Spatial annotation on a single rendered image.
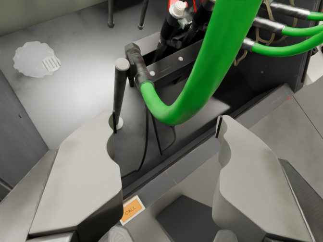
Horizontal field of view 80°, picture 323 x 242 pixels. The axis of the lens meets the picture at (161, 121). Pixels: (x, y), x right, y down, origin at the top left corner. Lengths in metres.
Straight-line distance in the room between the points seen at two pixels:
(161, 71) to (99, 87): 0.20
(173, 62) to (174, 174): 0.25
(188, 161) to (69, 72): 0.39
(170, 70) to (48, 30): 0.37
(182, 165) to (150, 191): 0.09
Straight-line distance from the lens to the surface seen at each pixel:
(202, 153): 0.45
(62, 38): 0.64
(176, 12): 0.34
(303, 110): 2.23
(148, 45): 0.46
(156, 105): 0.16
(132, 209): 0.41
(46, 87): 0.59
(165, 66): 0.44
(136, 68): 0.23
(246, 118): 0.53
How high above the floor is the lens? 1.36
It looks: 71 degrees down
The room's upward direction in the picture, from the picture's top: 50 degrees clockwise
